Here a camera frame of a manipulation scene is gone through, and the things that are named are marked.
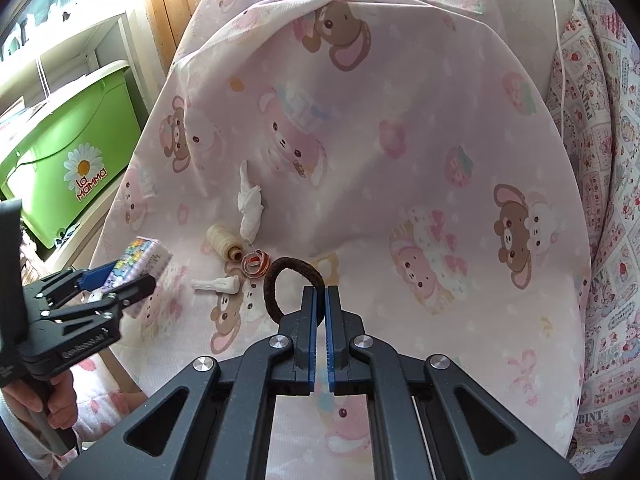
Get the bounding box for white cable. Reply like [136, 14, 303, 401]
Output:
[542, 0, 568, 106]

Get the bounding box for strawberry printed cloth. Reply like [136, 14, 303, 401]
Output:
[545, 0, 640, 480]

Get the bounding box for wooden door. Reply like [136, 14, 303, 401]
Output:
[145, 0, 221, 81]

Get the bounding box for white shelf unit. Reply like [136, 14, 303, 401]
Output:
[0, 0, 171, 281]

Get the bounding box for person's left hand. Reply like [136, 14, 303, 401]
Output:
[0, 370, 77, 433]

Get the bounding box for twisted white tissue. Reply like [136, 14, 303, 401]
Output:
[236, 160, 264, 241]

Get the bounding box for white hanging cord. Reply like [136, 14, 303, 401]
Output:
[35, 55, 51, 98]

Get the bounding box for green plastic storage box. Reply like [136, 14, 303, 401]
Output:
[0, 60, 146, 251]

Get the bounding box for person's left forearm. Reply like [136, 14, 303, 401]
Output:
[0, 400, 63, 473]

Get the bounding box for white plastic peg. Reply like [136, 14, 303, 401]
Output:
[192, 275, 241, 295]

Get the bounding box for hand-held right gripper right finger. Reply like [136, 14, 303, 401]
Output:
[325, 285, 572, 480]

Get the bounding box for red white string coil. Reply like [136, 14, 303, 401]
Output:
[241, 252, 272, 278]

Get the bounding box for pink bear printed cloth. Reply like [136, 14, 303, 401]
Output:
[92, 0, 593, 480]

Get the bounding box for beige thread spool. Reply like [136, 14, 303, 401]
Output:
[206, 224, 243, 262]

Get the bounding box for folded papers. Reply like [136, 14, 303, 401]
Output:
[0, 97, 51, 133]

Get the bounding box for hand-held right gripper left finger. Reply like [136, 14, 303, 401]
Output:
[62, 285, 317, 480]

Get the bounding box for brown hair tie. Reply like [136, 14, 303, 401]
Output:
[264, 256, 327, 323]

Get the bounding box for person's left leg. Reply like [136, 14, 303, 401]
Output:
[70, 350, 151, 441]

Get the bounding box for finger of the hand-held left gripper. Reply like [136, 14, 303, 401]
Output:
[22, 264, 123, 307]
[41, 275, 157, 324]

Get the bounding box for purple printed tissue packet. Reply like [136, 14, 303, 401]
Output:
[102, 236, 173, 318]

